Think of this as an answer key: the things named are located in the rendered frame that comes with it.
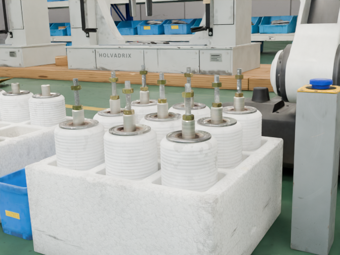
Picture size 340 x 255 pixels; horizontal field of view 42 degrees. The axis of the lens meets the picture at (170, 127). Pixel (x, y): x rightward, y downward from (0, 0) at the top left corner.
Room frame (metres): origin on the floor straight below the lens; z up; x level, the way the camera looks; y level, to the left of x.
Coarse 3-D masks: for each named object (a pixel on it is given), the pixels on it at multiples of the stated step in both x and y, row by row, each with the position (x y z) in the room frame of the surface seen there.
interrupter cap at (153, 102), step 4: (136, 100) 1.05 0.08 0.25; (152, 100) 1.05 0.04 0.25; (156, 100) 1.05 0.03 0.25; (132, 104) 1.00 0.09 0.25; (136, 104) 1.00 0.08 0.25; (140, 104) 1.00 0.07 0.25; (144, 104) 1.00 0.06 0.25; (148, 104) 0.99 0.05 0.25; (152, 104) 0.99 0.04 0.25; (156, 104) 1.00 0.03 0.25
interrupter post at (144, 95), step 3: (141, 93) 1.02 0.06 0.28; (144, 93) 1.02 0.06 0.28; (147, 93) 1.02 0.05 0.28; (141, 96) 1.02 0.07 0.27; (144, 96) 1.02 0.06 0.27; (147, 96) 1.02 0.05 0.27; (141, 99) 1.02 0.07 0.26; (144, 99) 1.02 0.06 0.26; (147, 99) 1.02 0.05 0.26; (141, 102) 1.02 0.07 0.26; (144, 102) 1.02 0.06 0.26; (147, 102) 1.02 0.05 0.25
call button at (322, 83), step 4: (312, 80) 0.78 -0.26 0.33; (316, 80) 0.77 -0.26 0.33; (320, 80) 0.77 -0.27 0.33; (324, 80) 0.77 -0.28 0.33; (328, 80) 0.77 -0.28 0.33; (332, 80) 0.78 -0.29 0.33; (312, 84) 0.78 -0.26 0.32; (316, 84) 0.77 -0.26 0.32; (320, 84) 0.77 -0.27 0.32; (324, 84) 0.77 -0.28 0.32; (328, 84) 0.77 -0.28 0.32; (316, 88) 0.78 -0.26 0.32; (320, 88) 0.77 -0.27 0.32; (324, 88) 0.77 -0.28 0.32; (328, 88) 0.78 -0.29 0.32
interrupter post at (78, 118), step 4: (72, 112) 0.81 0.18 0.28; (76, 112) 0.81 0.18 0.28; (80, 112) 0.81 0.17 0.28; (72, 116) 0.82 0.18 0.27; (76, 116) 0.81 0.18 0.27; (80, 116) 0.81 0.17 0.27; (76, 120) 0.81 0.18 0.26; (80, 120) 0.81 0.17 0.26; (76, 124) 0.81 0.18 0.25; (80, 124) 0.81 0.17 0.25; (84, 124) 0.82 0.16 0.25
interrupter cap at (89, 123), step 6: (66, 120) 0.84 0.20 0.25; (72, 120) 0.85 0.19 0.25; (84, 120) 0.84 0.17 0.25; (90, 120) 0.84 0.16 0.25; (96, 120) 0.84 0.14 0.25; (60, 126) 0.80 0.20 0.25; (66, 126) 0.80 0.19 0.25; (72, 126) 0.79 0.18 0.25; (78, 126) 0.79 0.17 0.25; (84, 126) 0.79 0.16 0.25; (90, 126) 0.79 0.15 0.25
